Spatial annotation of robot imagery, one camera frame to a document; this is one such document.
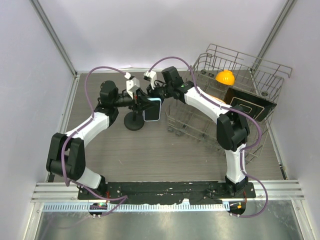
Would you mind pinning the orange bowl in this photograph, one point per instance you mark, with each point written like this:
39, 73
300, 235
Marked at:
225, 77

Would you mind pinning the aluminium frame rail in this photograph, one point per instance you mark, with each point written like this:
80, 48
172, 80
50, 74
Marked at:
59, 192

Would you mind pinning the phone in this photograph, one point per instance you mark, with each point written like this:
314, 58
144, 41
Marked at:
153, 111

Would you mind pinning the black phone stand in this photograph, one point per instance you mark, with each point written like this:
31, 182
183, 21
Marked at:
134, 121

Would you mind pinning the grey wire dish rack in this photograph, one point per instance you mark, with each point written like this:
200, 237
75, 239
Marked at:
252, 74

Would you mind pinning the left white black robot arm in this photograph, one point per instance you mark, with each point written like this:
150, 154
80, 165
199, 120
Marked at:
66, 156

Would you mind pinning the oval wooden board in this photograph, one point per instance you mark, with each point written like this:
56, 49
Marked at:
217, 101

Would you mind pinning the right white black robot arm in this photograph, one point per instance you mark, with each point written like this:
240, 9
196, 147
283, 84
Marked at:
232, 129

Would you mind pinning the black square plate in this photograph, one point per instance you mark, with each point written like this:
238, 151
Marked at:
253, 105

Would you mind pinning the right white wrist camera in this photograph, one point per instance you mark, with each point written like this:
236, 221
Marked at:
151, 76

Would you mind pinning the white slotted cable duct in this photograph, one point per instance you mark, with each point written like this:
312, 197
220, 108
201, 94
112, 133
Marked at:
94, 207

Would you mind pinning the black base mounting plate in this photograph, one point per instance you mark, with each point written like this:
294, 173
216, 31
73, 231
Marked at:
173, 192

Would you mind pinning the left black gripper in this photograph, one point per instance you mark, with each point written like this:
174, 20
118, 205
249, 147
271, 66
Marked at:
140, 101

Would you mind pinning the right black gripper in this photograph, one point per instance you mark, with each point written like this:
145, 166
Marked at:
151, 92

